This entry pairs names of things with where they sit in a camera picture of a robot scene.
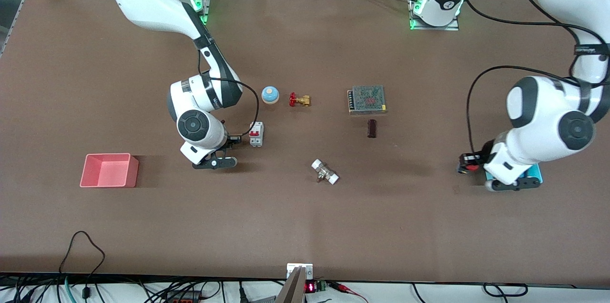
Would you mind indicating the red push button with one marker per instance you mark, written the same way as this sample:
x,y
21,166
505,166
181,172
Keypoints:
x,y
472,167

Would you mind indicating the red LED display module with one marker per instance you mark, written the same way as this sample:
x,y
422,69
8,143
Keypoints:
x,y
310,287

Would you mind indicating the pink plastic box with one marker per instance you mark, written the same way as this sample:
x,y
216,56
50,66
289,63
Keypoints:
x,y
95,181

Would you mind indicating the black orange power strip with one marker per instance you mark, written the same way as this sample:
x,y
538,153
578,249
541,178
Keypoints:
x,y
183,297

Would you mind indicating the metal mesh power supply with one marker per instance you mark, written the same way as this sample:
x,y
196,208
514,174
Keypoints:
x,y
368,99

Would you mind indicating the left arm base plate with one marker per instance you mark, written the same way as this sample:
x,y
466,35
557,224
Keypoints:
x,y
433,28

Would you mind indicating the dark brown block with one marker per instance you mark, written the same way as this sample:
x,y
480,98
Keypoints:
x,y
371,128

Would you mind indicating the blue round bell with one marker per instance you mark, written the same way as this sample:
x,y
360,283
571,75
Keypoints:
x,y
270,95

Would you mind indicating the white circuit breaker red switch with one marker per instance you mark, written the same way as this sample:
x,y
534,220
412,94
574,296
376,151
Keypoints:
x,y
256,134

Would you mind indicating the metal fitting white caps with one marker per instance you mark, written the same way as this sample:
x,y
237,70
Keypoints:
x,y
325,172

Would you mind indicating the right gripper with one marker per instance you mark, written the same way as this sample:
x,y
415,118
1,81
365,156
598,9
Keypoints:
x,y
234,139

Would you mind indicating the red clip lead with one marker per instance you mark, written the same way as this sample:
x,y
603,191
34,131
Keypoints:
x,y
343,287

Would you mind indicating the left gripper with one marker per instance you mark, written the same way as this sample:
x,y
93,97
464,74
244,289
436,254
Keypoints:
x,y
485,150

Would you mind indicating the silver camera bracket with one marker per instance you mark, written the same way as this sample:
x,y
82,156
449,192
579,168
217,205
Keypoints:
x,y
291,268

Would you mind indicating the cyan plastic box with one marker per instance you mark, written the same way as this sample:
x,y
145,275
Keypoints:
x,y
534,172

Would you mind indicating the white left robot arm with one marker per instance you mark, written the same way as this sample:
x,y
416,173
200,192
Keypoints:
x,y
538,112

